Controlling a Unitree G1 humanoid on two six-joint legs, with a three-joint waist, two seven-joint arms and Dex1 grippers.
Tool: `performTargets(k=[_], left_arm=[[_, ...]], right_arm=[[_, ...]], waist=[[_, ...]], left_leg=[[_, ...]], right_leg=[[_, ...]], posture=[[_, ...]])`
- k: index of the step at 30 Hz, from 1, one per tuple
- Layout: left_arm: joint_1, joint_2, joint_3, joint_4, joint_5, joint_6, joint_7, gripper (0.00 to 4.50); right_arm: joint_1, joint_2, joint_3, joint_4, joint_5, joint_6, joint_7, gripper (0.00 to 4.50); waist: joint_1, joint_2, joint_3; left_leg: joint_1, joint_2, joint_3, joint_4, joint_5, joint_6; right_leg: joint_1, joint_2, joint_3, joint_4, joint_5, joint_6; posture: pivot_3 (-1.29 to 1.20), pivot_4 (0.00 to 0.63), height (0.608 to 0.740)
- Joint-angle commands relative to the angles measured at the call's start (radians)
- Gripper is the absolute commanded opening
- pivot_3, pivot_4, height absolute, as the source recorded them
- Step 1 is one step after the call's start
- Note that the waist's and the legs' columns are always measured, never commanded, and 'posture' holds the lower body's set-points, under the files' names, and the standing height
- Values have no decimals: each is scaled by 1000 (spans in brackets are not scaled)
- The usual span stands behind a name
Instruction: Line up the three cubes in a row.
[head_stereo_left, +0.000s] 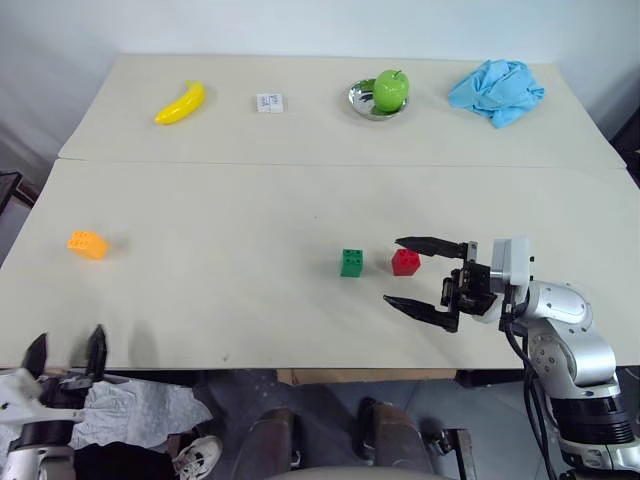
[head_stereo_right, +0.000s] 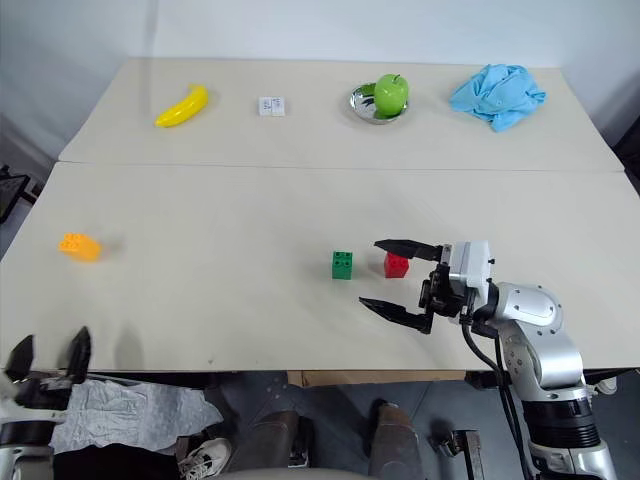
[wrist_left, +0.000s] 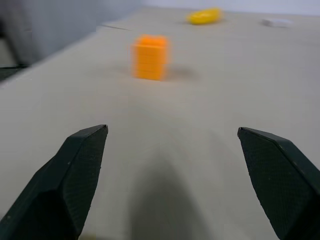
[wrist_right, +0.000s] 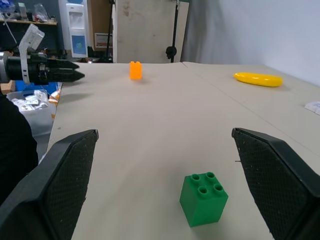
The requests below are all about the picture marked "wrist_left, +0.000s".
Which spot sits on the white flat object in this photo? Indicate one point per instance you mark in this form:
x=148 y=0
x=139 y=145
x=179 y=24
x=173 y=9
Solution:
x=276 y=22

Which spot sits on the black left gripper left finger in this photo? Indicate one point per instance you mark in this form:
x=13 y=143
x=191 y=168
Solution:
x=62 y=182

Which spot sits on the yellow oval object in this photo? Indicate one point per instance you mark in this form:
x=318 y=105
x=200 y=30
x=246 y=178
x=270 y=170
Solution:
x=204 y=16

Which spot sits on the orange cube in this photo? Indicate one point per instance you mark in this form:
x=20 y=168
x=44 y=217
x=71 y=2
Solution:
x=150 y=58

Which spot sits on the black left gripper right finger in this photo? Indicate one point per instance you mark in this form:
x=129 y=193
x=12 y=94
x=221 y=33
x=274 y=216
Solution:
x=280 y=180

